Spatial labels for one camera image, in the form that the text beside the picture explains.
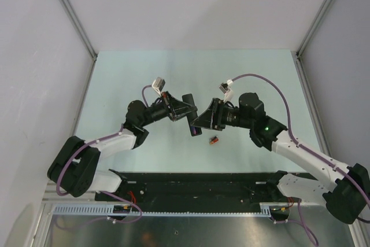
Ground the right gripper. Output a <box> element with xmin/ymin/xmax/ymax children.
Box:
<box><xmin>190</xmin><ymin>98</ymin><xmax>253</xmax><ymax>131</ymax></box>

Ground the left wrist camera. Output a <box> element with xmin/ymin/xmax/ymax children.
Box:
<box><xmin>151</xmin><ymin>77</ymin><xmax>165</xmax><ymax>96</ymax></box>

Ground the red orange battery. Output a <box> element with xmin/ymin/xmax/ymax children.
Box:
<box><xmin>209</xmin><ymin>138</ymin><xmax>219</xmax><ymax>145</ymax></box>

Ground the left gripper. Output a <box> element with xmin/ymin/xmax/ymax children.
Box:
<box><xmin>140</xmin><ymin>91</ymin><xmax>197</xmax><ymax>127</ymax></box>

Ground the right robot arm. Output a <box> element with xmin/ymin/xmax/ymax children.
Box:
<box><xmin>191</xmin><ymin>93</ymin><xmax>369</xmax><ymax>224</ymax></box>

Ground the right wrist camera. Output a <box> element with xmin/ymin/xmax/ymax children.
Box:
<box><xmin>219</xmin><ymin>79</ymin><xmax>234</xmax><ymax>103</ymax></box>

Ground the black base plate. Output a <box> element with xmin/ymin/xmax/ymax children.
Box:
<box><xmin>94</xmin><ymin>171</ymin><xmax>319</xmax><ymax>213</ymax></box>

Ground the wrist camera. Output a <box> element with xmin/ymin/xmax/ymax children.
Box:
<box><xmin>219</xmin><ymin>79</ymin><xmax>234</xmax><ymax>103</ymax></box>
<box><xmin>151</xmin><ymin>77</ymin><xmax>165</xmax><ymax>96</ymax></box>

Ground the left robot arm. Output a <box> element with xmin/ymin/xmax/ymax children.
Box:
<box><xmin>47</xmin><ymin>91</ymin><xmax>197</xmax><ymax>201</ymax></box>

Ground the grey cable duct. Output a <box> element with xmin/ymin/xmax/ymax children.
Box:
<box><xmin>52</xmin><ymin>204</ymin><xmax>288</xmax><ymax>217</ymax></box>

